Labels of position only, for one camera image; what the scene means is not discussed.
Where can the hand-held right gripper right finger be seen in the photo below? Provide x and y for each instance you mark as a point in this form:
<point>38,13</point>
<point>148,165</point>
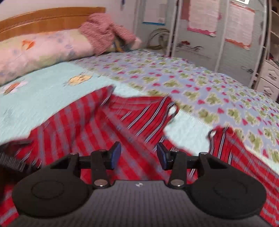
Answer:
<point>162,153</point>

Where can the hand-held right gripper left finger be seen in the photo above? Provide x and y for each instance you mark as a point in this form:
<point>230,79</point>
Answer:
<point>115,152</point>

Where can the electric fan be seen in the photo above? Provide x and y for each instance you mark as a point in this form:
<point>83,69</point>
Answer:
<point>159,30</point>

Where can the mint quilted blanket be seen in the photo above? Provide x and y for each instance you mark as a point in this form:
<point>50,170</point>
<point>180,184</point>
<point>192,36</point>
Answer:
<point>32,104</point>

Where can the wooden headboard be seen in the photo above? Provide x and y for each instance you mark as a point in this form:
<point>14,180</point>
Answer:
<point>43,21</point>

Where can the white wardrobe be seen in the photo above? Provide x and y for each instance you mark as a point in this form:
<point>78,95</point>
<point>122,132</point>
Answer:
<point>196,43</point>

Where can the pale floral pillow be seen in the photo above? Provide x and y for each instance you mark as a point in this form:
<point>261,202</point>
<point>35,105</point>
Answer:
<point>43,52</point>

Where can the pink patterned cloth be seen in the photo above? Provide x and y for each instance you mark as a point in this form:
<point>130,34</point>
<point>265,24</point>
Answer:
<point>100,30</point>

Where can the red plaid shirt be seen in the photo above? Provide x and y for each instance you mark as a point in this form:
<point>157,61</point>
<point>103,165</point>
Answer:
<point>87,131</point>

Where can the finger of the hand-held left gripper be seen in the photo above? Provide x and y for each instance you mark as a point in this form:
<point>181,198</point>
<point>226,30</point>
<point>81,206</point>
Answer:
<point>17,144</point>

